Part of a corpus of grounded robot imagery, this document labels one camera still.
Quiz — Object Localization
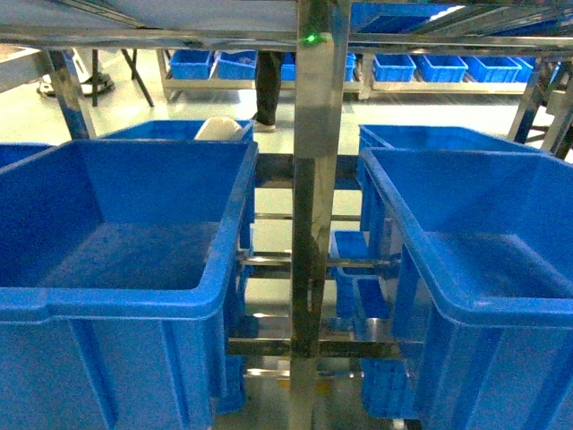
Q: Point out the large blue bin left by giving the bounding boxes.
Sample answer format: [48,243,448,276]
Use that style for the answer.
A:
[1,140,258,429]

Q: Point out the steel rack upright post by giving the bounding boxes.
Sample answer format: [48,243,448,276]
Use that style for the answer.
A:
[288,1,351,429]

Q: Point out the large blue bin right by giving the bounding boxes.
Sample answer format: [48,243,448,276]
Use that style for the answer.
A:
[361,148,572,429]

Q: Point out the blue bin behind left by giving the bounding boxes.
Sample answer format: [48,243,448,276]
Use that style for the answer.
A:
[99,119,254,142]

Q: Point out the large blue bin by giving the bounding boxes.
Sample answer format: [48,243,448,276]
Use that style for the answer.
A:
[361,148,572,429]
[1,140,258,429]

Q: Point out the person legs in background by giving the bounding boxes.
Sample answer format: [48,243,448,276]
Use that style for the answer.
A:
[252,51,285,133]

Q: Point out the blue bin behind right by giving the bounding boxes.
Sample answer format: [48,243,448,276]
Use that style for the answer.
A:
[359,125,546,155]

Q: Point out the white object in bin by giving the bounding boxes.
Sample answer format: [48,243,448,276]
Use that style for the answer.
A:
[194,116,244,141]

